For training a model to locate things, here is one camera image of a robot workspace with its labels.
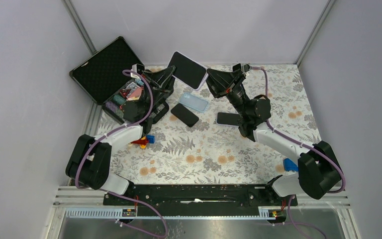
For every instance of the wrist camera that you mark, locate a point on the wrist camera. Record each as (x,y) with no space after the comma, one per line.
(138,69)
(245,68)

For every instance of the black phone from blue case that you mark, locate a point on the black phone from blue case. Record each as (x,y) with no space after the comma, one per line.
(184,115)

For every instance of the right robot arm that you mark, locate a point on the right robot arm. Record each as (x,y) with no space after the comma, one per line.
(318,173)

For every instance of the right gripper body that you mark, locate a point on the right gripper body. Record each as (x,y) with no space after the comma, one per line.
(237,95)

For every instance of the triangular card box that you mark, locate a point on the triangular card box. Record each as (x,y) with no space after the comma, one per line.
(124,92)

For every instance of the floral table mat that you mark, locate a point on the floral table mat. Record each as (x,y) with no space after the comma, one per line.
(208,153)

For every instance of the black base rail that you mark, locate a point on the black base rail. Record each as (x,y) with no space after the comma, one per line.
(200,200)

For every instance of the blue toy car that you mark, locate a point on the blue toy car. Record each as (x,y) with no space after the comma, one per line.
(289,165)

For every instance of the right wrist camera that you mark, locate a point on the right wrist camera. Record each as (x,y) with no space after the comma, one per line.
(245,68)

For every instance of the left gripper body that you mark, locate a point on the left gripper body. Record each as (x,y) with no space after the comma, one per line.
(157,92)

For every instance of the black poker chip case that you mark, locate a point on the black poker chip case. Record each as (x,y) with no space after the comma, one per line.
(101,77)

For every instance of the red toy brick car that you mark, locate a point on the red toy brick car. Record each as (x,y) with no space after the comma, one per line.
(144,141)

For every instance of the light blue phone case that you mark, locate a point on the light blue phone case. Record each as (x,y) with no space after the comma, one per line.
(193,102)

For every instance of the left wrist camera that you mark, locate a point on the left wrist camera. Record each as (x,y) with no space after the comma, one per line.
(138,69)

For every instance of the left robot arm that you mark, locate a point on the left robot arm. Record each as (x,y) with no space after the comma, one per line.
(89,164)

